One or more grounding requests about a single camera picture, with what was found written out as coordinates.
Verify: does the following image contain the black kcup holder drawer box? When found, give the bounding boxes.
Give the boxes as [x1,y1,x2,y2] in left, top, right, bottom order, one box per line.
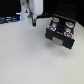
[45,2,76,49]

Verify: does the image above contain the green-lidded white kcup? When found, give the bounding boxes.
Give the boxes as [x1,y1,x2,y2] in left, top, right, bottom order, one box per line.
[28,12,36,26]

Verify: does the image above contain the kcup with blue lid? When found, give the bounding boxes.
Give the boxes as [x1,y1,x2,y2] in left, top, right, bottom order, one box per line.
[66,22,74,28]

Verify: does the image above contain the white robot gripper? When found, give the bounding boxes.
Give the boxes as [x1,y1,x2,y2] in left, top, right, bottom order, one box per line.
[20,0,43,17]

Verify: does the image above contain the kcup with red lid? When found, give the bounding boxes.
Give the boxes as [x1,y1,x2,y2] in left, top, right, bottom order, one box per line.
[64,31,73,38]

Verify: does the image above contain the kcup with red-blue lid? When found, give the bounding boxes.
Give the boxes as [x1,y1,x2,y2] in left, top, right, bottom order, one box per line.
[52,17,59,22]
[50,25,57,31]

